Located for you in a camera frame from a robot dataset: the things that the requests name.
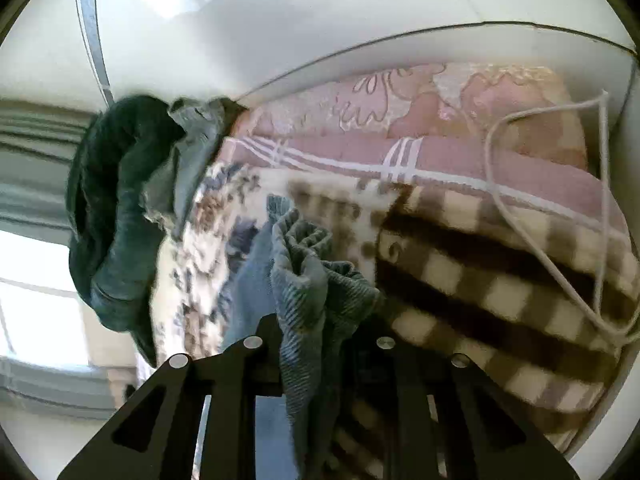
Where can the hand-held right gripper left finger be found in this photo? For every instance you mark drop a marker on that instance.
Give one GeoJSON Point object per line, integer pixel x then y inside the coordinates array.
{"type": "Point", "coordinates": [265, 340]}

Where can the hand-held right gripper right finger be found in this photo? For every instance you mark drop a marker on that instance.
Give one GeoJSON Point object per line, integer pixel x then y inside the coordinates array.
{"type": "Point", "coordinates": [370, 355]}

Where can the blue-grey waffle cloth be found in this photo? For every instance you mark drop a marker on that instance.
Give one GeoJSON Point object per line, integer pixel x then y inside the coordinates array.
{"type": "Point", "coordinates": [305, 300]}

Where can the floral printed blanket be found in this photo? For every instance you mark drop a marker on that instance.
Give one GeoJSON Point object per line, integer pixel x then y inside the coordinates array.
{"type": "Point", "coordinates": [210, 240]}

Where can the brown checkered blanket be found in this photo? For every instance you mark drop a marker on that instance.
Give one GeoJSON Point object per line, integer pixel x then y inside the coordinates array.
{"type": "Point", "coordinates": [480, 290]}

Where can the dark green cloth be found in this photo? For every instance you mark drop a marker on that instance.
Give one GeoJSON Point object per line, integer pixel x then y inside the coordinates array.
{"type": "Point", "coordinates": [107, 200]}

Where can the pink floral blanket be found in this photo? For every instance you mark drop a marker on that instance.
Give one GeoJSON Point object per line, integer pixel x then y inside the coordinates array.
{"type": "Point", "coordinates": [425, 130]}

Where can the grey metal pipe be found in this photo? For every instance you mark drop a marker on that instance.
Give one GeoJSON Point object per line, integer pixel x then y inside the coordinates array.
{"type": "Point", "coordinates": [92, 40]}

